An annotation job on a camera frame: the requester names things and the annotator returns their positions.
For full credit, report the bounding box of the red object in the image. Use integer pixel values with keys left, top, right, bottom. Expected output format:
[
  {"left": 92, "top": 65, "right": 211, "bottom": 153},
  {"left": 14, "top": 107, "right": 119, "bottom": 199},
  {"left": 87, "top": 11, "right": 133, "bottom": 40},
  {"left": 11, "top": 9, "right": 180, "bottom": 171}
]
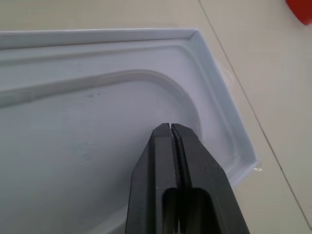
[{"left": 285, "top": 0, "right": 312, "bottom": 25}]

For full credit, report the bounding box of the white phone box base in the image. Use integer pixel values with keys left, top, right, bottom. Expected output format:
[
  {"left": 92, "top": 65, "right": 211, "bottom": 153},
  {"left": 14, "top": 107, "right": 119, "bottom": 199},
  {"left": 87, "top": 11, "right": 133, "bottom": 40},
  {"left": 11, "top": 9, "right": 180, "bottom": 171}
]
[{"left": 0, "top": 28, "right": 259, "bottom": 234}]

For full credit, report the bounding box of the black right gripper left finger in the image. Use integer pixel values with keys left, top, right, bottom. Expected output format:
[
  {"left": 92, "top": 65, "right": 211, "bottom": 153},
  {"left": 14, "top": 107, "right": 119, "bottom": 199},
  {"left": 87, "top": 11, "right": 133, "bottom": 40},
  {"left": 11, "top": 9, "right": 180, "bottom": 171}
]
[{"left": 126, "top": 122, "right": 182, "bottom": 234}]

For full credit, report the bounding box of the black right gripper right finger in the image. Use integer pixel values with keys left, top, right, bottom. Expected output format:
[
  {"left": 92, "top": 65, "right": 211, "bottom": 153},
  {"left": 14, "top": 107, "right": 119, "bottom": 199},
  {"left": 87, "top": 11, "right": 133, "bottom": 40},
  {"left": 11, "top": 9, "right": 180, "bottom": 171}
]
[{"left": 171, "top": 123, "right": 251, "bottom": 234}]

